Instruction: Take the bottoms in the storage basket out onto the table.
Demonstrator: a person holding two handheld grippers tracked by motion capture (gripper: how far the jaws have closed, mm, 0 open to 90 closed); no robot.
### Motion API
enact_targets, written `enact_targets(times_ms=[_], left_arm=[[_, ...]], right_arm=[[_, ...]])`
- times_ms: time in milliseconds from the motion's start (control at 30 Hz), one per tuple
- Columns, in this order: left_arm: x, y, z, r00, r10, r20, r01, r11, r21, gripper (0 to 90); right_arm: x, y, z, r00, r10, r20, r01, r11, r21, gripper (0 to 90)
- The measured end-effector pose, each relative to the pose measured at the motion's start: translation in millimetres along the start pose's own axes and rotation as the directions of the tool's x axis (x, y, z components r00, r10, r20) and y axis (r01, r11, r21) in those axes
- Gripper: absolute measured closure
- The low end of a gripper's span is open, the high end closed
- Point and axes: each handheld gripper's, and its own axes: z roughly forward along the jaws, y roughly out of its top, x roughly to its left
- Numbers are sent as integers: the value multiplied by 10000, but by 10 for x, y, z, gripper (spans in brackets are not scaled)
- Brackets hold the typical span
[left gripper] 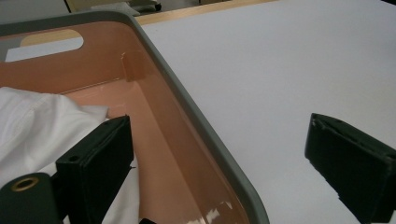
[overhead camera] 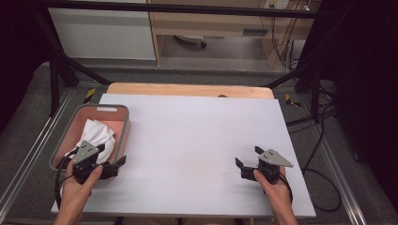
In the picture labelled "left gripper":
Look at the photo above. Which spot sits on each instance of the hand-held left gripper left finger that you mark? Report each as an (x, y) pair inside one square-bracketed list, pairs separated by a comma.
[(96, 168)]

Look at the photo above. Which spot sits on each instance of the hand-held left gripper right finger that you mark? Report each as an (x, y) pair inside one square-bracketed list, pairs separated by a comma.
[(355, 168)]

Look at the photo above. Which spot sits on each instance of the white garment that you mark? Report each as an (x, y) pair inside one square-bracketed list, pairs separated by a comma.
[(31, 130)]

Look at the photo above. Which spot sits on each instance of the pink basket with grey rim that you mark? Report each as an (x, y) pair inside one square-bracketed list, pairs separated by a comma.
[(165, 124)]

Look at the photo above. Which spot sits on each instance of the wooden table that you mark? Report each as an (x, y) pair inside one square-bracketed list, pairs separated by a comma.
[(193, 11)]

